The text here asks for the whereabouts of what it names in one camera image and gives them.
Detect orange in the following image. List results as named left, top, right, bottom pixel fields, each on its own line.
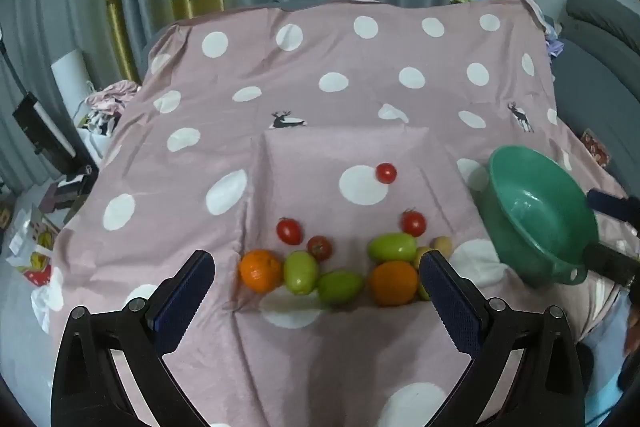
left=370, top=260, right=420, bottom=307
left=238, top=249, right=282, bottom=293

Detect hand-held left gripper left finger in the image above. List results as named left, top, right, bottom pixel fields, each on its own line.
left=50, top=250, right=217, bottom=427

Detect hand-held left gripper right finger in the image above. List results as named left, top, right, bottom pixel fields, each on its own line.
left=419, top=251, right=586, bottom=427

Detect white plastic bag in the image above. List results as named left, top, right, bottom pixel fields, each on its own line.
left=30, top=267, right=66, bottom=333

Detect pink polka-dot blanket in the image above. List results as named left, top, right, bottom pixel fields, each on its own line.
left=30, top=0, right=640, bottom=427

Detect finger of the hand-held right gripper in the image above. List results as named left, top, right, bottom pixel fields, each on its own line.
left=586, top=188, right=640, bottom=235
left=580, top=241, right=640, bottom=290

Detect red patterned packet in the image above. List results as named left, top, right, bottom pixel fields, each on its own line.
left=580, top=129, right=613, bottom=168

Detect white cylindrical air purifier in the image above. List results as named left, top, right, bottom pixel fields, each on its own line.
left=51, top=49, right=96, bottom=118

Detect black and pink box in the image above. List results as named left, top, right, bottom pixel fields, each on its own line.
left=40, top=167, right=98, bottom=214

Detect colourful folded clothes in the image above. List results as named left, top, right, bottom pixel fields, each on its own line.
left=450, top=0, right=566, bottom=62

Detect grey sofa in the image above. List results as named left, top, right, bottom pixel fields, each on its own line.
left=552, top=0, right=640, bottom=202

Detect pile of pink clothes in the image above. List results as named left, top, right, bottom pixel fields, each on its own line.
left=75, top=81, right=141, bottom=138

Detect green plastic bowl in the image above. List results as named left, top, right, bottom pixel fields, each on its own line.
left=475, top=145, right=601, bottom=286

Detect plastic bag of groceries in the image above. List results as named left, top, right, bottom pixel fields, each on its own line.
left=7, top=204, right=63, bottom=288

